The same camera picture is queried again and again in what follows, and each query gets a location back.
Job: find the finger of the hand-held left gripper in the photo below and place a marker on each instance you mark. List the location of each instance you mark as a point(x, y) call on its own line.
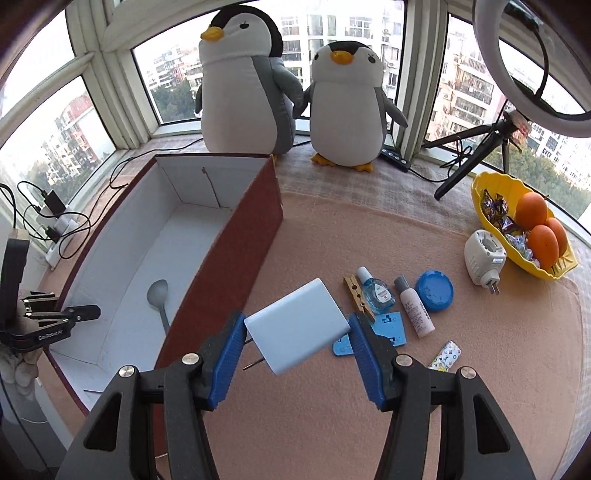
point(39, 300)
point(81, 314)

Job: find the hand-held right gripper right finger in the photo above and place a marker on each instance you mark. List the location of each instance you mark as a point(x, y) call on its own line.
point(364, 364)

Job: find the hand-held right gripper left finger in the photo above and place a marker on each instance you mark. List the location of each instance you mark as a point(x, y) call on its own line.
point(226, 364)

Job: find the blue eye drop bottle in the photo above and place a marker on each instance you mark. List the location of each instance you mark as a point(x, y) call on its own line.
point(376, 295)

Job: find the pink lotion bottle grey cap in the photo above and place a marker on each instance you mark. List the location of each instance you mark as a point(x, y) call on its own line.
point(415, 314)

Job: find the large white cardboard box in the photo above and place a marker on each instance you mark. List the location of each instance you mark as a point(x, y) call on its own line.
point(138, 258)

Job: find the white power adapter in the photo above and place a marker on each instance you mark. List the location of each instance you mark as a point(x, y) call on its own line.
point(295, 323)

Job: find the patterned small case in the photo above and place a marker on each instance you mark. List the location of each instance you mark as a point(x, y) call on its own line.
point(445, 356)

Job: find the blue round lid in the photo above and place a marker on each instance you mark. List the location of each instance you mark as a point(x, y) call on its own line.
point(434, 290)

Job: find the blue plastic card holder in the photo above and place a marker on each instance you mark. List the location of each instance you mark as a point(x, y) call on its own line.
point(392, 327)

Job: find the white power strip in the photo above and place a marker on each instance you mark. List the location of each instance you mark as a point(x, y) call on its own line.
point(64, 226)

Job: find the wooden clothespin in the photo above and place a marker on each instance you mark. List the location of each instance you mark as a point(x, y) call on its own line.
point(355, 290)

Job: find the grey spoon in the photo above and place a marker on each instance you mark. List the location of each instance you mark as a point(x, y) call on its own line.
point(157, 293)

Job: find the black charger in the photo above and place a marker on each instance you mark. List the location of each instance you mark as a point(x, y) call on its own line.
point(53, 201)

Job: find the white plug-in device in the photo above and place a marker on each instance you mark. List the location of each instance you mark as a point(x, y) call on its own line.
point(480, 256)

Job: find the pile of wrapped candies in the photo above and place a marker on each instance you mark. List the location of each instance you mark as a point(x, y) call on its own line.
point(496, 210)

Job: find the black inline controller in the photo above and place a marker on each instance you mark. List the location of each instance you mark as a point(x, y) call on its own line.
point(395, 159)

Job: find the orange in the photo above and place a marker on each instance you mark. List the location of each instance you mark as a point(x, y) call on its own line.
point(542, 247)
point(531, 210)
point(561, 235)

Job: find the yellow shell-shaped bowl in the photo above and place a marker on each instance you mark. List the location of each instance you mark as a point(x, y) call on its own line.
point(561, 267)

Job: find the small penguin plush toy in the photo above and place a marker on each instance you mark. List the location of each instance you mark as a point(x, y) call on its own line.
point(346, 120)

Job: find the large penguin plush toy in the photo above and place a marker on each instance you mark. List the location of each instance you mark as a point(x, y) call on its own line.
point(240, 101)

